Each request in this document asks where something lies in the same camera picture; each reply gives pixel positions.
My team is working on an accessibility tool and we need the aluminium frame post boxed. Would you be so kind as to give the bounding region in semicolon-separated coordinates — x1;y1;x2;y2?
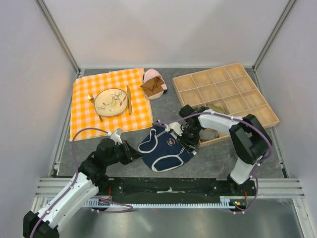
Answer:
252;0;297;73
34;0;81;76

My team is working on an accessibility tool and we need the gold fork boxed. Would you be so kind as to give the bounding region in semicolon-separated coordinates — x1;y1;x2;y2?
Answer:
87;93;104;122

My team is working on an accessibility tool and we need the navy blue white-trimmed underwear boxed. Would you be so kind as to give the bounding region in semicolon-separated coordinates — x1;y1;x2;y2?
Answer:
138;125;196;172

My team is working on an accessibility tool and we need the wooden compartment tray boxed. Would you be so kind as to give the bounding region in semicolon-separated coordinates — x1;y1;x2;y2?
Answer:
172;62;280;148

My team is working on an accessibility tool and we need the olive green rolled underwear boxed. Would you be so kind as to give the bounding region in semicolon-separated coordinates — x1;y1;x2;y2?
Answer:
207;104;229;115

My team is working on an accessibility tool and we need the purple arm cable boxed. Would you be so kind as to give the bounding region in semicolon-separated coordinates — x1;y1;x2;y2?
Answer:
27;127;134;238
154;113;274;215

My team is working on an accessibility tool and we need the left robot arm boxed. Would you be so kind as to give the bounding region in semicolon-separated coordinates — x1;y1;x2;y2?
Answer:
22;138;142;238

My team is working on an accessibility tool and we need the bird-painted ceramic plate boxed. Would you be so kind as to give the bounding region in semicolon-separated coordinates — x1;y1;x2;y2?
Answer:
95;88;128;117

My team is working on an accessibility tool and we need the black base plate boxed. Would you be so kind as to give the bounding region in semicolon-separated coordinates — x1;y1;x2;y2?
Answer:
97;177;256;203

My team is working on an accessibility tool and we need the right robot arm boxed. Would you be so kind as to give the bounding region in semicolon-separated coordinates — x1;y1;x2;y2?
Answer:
176;105;273;195

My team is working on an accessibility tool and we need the aluminium frame post right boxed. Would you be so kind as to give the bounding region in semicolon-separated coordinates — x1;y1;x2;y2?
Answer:
252;0;297;73

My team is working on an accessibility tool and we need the white cable duct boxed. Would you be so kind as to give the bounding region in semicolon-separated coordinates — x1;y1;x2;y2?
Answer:
83;197;247;209

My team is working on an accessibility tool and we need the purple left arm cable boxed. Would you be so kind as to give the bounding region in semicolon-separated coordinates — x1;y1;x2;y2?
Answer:
27;127;134;238

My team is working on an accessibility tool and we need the yellow checkered cloth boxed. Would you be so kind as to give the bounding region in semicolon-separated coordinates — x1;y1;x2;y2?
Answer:
69;68;153;141

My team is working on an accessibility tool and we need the pink underwear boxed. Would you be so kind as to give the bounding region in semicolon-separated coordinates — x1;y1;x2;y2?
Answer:
143;68;167;91

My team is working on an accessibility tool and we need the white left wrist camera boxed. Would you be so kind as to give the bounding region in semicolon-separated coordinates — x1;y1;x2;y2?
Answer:
109;128;122;145

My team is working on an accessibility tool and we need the aluminium front rail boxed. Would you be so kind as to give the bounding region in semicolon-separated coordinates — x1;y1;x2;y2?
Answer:
35;177;305;199

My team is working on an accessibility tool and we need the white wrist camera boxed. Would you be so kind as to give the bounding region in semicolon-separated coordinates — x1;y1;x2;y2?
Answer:
164;122;183;136
109;128;122;145

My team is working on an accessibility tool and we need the grey rolled underwear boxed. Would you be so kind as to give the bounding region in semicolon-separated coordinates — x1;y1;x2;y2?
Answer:
199;129;219;141

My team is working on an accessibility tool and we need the aluminium frame post left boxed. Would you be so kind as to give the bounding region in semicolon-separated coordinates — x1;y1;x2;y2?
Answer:
34;0;81;76

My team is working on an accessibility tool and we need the gold knife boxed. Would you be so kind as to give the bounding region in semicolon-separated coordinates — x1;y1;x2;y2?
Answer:
126;85;132;115

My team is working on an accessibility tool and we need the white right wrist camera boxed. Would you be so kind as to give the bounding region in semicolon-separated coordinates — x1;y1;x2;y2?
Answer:
164;122;183;136

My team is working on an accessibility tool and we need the brown underwear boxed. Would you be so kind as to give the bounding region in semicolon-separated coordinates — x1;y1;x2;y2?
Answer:
141;77;164;97

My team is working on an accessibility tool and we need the cream underwear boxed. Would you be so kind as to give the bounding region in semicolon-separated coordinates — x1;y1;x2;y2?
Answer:
145;91;164;100

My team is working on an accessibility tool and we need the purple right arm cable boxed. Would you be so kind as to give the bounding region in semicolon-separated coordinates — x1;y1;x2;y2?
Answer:
154;113;274;215

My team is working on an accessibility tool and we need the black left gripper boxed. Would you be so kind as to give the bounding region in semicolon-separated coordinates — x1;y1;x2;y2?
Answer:
105;139;144;166

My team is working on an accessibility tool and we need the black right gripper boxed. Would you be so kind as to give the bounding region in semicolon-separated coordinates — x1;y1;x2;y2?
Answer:
176;125;201;154

